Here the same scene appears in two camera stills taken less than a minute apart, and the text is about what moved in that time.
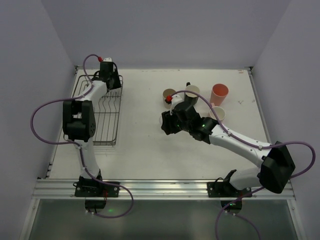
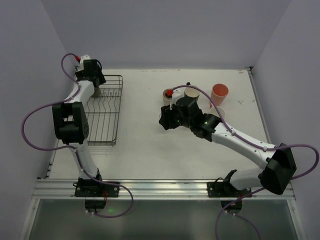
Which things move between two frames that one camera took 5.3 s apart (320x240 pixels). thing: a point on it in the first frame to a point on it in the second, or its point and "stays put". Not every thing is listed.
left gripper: [114, 81] to [98, 81]
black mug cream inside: [191, 98] stays put
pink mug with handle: [219, 112] stays put
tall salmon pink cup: [219, 92] stays put
